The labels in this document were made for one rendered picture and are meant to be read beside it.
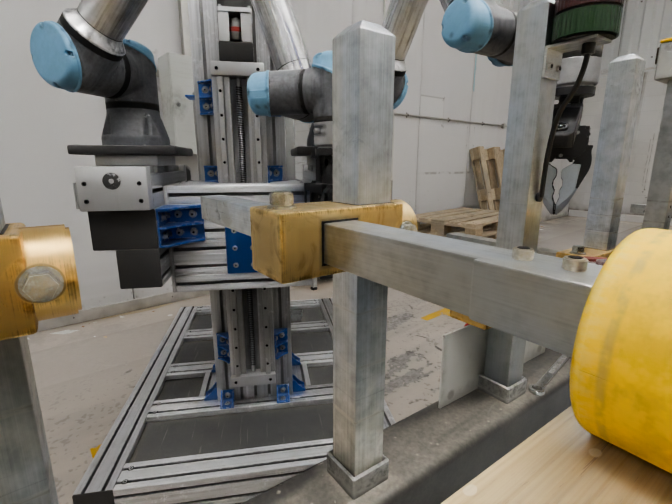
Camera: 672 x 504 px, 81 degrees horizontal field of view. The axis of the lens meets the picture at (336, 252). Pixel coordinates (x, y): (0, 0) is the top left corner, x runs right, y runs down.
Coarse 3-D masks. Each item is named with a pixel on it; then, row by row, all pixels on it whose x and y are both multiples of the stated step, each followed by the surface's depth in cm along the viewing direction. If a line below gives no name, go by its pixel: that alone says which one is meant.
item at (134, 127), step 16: (112, 112) 90; (128, 112) 90; (144, 112) 91; (112, 128) 89; (128, 128) 89; (144, 128) 91; (160, 128) 94; (112, 144) 90; (128, 144) 90; (144, 144) 91; (160, 144) 94
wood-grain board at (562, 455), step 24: (552, 432) 15; (576, 432) 15; (504, 456) 14; (528, 456) 14; (552, 456) 14; (576, 456) 14; (600, 456) 14; (624, 456) 14; (480, 480) 13; (504, 480) 13; (528, 480) 13; (552, 480) 13; (576, 480) 13; (600, 480) 13; (624, 480) 13; (648, 480) 13
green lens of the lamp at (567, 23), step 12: (564, 12) 38; (576, 12) 37; (588, 12) 37; (600, 12) 37; (612, 12) 37; (552, 24) 40; (564, 24) 38; (576, 24) 38; (588, 24) 37; (600, 24) 37; (612, 24) 37; (552, 36) 40; (564, 36) 39
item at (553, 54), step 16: (592, 32) 37; (608, 32) 37; (560, 48) 41; (576, 48) 41; (592, 48) 39; (544, 64) 42; (560, 64) 43; (576, 80) 41; (560, 112) 43; (544, 160) 45; (544, 176) 45
